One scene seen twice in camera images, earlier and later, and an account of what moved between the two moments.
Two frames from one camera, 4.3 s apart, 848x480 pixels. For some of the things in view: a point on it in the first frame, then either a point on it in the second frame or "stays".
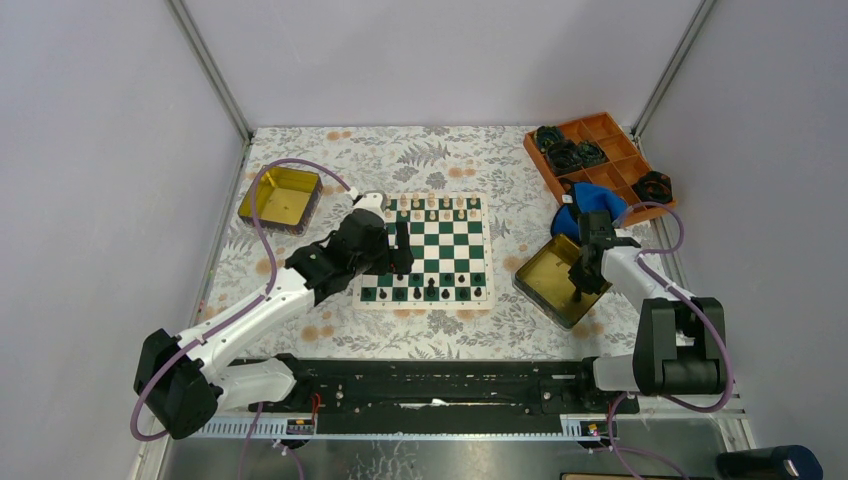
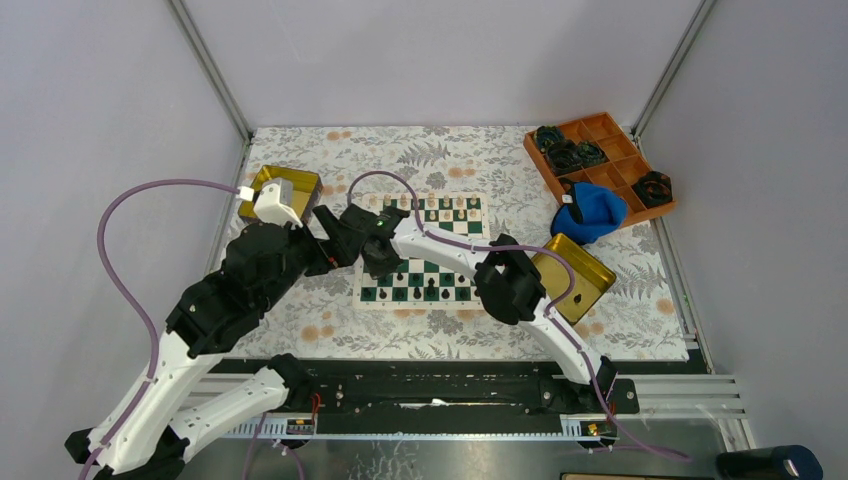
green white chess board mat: [443, 257] stays
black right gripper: [587, 286] -> [380, 271]
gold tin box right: [544, 280] stays
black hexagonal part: [653, 187] stays
